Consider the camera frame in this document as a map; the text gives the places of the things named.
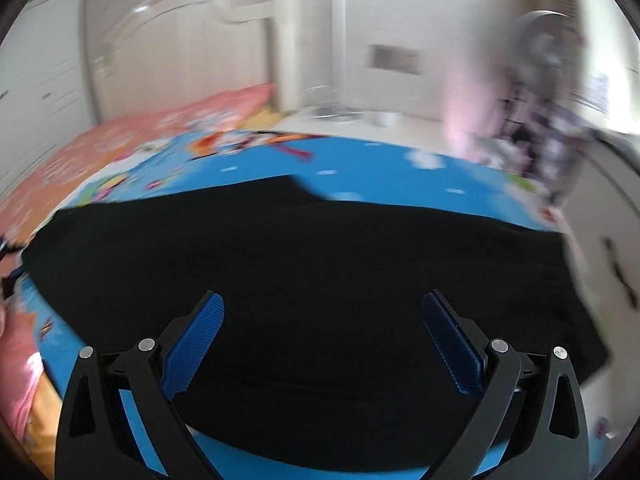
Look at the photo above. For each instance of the blue cartoon printed bed sheet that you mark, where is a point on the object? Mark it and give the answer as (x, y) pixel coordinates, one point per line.
(380, 170)

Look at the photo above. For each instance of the grey wall socket panel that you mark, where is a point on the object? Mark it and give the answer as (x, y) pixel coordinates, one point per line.
(395, 59)

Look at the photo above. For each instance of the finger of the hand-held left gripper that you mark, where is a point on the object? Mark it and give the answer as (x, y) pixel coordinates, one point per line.
(11, 280)

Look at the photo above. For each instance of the white pole stand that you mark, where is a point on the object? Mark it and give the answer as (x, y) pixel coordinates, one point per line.
(338, 35)

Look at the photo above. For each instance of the white wardrobe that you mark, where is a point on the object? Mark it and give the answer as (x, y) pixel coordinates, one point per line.
(45, 85)

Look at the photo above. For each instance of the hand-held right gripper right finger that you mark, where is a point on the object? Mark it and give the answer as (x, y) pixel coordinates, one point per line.
(450, 340)

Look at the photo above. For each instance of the grey standing fan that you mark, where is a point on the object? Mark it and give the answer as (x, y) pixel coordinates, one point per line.
(542, 40)

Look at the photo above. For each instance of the pink printed pillow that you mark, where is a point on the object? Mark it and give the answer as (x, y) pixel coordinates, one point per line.
(100, 150)

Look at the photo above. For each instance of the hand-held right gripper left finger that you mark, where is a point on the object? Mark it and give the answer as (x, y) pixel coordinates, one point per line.
(197, 340)

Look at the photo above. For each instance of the white wooden headboard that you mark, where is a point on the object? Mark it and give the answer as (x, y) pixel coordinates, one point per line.
(200, 60)

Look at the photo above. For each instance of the pink hanging cloth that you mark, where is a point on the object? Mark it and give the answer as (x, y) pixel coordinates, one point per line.
(467, 105)

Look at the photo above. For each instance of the black pants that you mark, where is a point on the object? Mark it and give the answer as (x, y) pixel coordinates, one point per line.
(320, 260)

